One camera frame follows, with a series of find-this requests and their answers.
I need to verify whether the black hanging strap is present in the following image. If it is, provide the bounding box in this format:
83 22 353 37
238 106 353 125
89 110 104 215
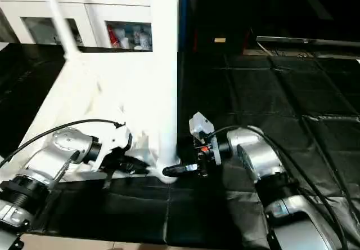
102 171 113 190

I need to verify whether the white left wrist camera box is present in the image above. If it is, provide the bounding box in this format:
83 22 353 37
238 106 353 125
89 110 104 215
89 123 134 175

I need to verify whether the long black bar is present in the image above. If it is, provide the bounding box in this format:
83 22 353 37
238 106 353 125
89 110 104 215
256 35 360 48

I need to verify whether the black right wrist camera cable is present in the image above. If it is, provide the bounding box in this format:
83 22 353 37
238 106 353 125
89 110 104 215
212 125 360 250

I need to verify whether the black mat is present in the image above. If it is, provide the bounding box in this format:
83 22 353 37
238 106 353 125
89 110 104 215
0 42 360 248

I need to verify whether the white cabinet with glass doors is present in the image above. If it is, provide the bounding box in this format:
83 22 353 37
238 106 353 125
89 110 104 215
0 0 181 53

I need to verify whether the red and white bottle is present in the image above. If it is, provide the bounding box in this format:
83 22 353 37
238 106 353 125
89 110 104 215
108 24 119 48

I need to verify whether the white plastic table leg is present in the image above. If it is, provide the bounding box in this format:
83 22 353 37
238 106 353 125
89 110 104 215
148 0 181 177
41 0 82 61

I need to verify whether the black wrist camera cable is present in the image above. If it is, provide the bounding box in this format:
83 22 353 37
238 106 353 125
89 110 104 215
212 125 360 250
0 119 126 168

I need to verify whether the white plastic table top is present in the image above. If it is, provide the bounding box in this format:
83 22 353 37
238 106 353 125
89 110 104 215
0 50 181 185

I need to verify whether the black left wrist camera cable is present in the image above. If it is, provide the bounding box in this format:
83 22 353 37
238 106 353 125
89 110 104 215
0 119 126 168

